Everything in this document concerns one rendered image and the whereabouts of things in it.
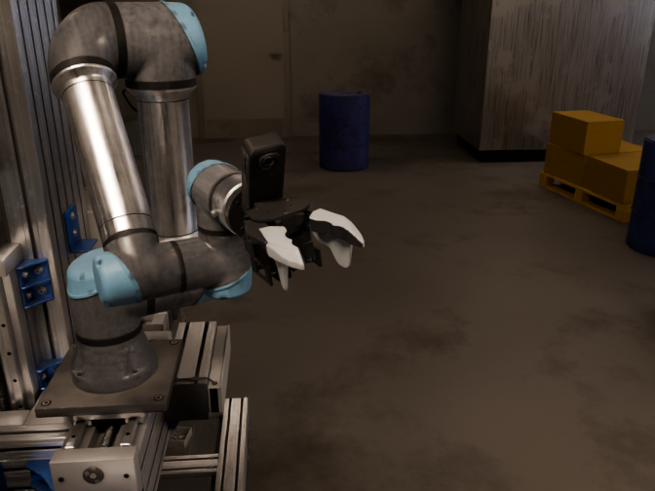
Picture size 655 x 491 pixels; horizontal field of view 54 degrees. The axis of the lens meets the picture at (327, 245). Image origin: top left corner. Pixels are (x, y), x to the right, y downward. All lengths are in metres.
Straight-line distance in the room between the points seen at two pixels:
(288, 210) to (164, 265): 0.23
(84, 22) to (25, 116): 0.29
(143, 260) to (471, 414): 2.22
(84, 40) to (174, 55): 0.14
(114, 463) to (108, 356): 0.18
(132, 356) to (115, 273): 0.36
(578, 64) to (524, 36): 0.66
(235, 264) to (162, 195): 0.27
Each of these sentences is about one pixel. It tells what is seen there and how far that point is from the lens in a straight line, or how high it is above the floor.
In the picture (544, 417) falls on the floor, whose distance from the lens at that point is 2.99.
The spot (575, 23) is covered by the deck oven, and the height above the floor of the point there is 1.41.
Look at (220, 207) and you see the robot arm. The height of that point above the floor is 1.44.
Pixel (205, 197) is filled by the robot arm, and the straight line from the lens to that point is 0.87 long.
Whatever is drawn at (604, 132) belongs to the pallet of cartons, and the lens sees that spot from 5.97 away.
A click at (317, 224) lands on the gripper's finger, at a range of 0.71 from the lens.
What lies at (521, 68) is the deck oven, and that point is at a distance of 7.07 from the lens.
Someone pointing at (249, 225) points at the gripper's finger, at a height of 1.45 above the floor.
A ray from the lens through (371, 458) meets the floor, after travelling 2.65.
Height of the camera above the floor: 1.70
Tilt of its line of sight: 22 degrees down
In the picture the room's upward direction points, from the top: straight up
